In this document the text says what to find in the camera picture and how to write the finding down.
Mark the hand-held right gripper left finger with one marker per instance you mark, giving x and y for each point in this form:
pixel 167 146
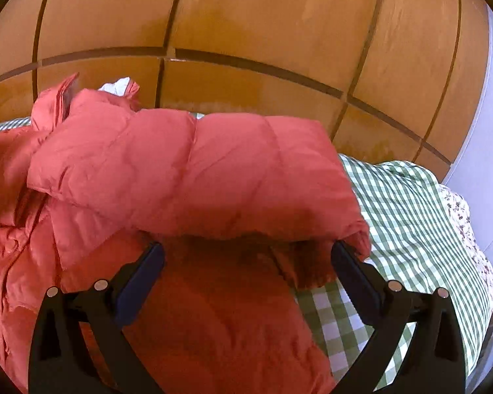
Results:
pixel 139 283

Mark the wooden wardrobe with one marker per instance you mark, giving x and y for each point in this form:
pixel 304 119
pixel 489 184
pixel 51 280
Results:
pixel 271 28

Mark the orange puffer jacket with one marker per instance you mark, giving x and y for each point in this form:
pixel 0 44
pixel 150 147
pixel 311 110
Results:
pixel 189 164

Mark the green checked blanket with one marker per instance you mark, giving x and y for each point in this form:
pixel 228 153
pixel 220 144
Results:
pixel 394 213

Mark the white pillow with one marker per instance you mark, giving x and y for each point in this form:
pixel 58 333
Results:
pixel 115 86

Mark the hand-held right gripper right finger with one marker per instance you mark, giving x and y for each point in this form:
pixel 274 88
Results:
pixel 353 287

